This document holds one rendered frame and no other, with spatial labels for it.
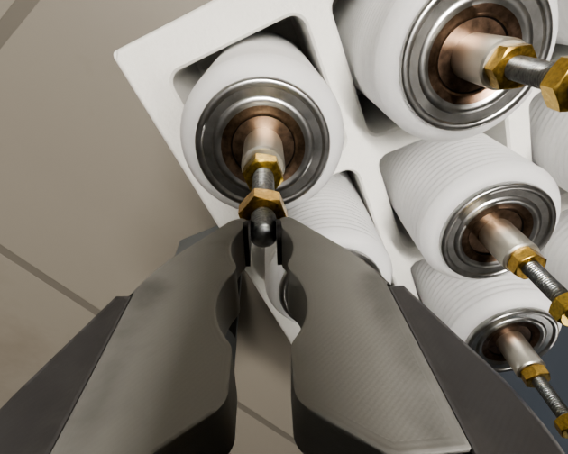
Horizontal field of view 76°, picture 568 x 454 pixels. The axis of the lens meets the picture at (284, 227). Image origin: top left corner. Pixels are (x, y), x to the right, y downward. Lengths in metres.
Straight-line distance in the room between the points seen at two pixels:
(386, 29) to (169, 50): 0.14
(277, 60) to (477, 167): 0.14
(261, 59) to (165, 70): 0.09
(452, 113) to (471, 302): 0.17
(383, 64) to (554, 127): 0.17
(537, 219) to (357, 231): 0.12
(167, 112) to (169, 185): 0.24
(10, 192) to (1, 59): 0.17
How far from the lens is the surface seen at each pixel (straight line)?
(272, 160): 0.17
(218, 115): 0.21
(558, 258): 0.41
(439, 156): 0.29
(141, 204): 0.54
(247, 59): 0.21
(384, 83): 0.22
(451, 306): 0.35
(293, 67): 0.21
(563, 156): 0.34
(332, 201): 0.29
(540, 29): 0.24
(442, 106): 0.22
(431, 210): 0.26
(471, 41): 0.21
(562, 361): 0.77
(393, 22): 0.21
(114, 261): 0.61
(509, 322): 0.35
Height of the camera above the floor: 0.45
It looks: 58 degrees down
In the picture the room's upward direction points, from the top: 175 degrees clockwise
